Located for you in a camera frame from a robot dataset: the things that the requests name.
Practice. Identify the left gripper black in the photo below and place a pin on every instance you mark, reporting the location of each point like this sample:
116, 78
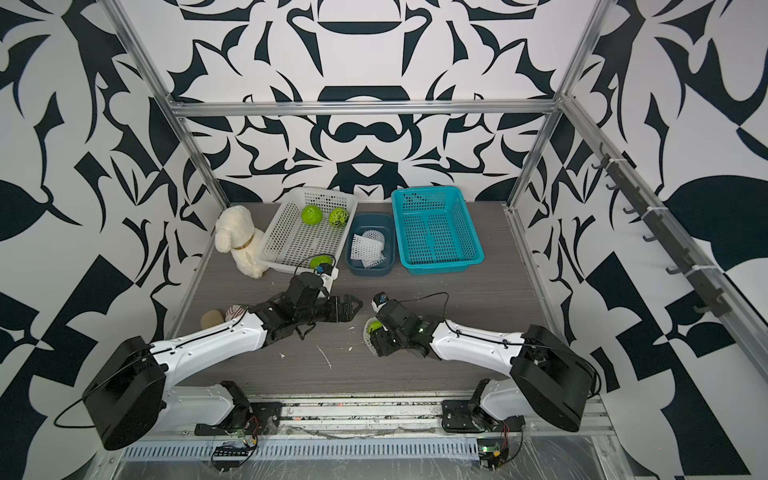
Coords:
347, 313

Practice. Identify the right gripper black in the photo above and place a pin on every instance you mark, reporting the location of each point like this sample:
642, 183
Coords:
377, 342

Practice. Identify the white foam net sleeve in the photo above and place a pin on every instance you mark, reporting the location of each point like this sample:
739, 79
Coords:
375, 340

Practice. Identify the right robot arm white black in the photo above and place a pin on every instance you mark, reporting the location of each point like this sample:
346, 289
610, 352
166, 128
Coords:
540, 374

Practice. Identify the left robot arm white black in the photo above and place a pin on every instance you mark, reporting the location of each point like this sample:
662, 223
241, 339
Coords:
139, 390

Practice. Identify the white foam net in tub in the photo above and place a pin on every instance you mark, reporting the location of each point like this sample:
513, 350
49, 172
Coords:
368, 248

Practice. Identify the patterned small pouch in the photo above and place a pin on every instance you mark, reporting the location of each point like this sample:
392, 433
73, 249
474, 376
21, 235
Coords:
235, 313

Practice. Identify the white perforated plastic basket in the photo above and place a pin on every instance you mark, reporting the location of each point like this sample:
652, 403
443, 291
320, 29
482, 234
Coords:
289, 244

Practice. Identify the dark blue plastic tub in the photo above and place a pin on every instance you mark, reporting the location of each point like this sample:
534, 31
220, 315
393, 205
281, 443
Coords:
373, 221

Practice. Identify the tan wooden cylinder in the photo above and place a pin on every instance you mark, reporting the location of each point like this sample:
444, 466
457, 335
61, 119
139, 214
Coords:
212, 318

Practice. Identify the white plush dog toy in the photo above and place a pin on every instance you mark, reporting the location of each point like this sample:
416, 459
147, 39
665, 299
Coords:
235, 233

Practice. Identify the teal perforated plastic basket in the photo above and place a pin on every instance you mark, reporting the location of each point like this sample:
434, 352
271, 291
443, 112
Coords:
435, 232

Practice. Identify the right green circuit board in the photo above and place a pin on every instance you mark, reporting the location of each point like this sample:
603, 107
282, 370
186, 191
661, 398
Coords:
492, 452

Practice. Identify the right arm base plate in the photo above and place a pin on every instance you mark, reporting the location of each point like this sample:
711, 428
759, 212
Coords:
465, 416

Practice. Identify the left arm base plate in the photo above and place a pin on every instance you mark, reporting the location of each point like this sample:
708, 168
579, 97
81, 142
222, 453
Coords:
262, 417

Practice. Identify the black wall hook rail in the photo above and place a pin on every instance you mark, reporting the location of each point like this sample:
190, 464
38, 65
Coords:
665, 230

